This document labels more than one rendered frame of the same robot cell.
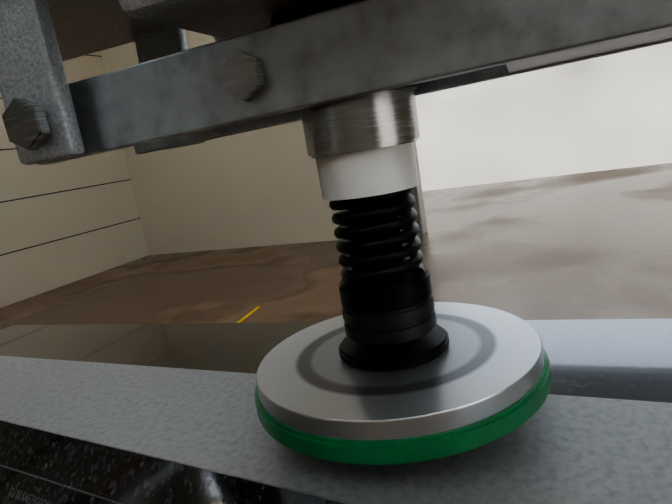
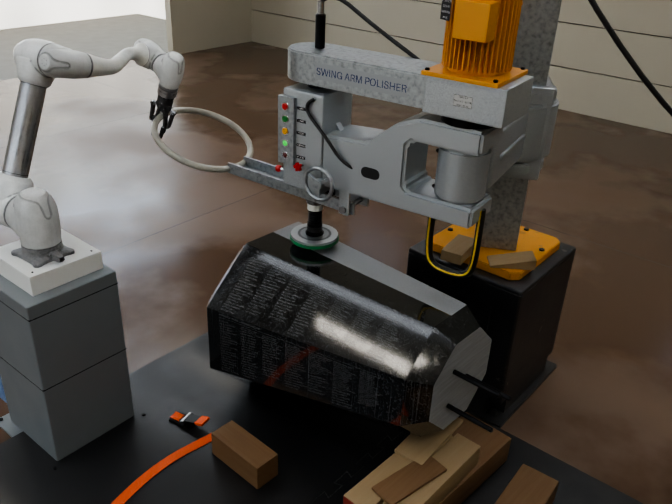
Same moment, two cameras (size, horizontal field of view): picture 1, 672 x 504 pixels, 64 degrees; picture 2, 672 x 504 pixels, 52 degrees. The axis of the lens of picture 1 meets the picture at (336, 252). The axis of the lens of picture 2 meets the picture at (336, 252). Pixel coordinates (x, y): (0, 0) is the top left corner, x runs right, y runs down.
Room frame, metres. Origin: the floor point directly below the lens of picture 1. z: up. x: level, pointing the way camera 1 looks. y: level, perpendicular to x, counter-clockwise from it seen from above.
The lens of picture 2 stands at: (3.06, 0.64, 2.25)
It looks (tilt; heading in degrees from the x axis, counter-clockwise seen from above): 28 degrees down; 192
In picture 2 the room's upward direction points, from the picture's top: 3 degrees clockwise
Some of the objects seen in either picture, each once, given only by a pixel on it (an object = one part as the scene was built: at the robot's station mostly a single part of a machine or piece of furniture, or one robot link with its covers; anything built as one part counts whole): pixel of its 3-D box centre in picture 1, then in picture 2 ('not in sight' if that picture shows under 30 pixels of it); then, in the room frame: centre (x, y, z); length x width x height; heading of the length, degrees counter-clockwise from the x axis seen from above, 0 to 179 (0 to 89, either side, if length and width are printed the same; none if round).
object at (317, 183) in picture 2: not in sight; (323, 181); (0.54, 0.04, 1.20); 0.15 x 0.10 x 0.15; 69
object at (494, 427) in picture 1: (395, 359); (314, 235); (0.39, -0.03, 0.87); 0.22 x 0.22 x 0.04
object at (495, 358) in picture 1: (395, 355); (314, 234); (0.39, -0.03, 0.87); 0.21 x 0.21 x 0.01
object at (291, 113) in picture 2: not in sight; (287, 130); (0.47, -0.14, 1.37); 0.08 x 0.03 x 0.28; 69
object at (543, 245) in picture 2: not in sight; (494, 242); (0.00, 0.77, 0.76); 0.49 x 0.49 x 0.05; 63
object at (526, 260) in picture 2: not in sight; (511, 259); (0.22, 0.85, 0.80); 0.20 x 0.10 x 0.05; 100
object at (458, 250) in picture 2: not in sight; (459, 249); (0.20, 0.61, 0.81); 0.20 x 0.10 x 0.05; 161
